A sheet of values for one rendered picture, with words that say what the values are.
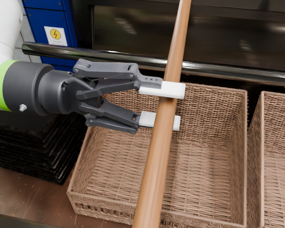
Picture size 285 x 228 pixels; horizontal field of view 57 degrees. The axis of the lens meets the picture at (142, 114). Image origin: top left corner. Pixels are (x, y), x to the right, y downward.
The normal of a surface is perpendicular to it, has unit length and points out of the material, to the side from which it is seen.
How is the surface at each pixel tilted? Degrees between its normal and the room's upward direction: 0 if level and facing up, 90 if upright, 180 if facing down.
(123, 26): 70
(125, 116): 20
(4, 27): 75
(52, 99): 66
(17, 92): 56
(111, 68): 6
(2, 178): 0
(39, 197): 0
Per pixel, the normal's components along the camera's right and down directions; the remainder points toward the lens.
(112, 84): -0.33, -0.70
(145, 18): -0.18, 0.43
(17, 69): -0.04, -0.55
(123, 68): -0.10, -0.70
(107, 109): 0.33, -0.61
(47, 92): -0.15, 0.13
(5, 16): 0.80, 0.17
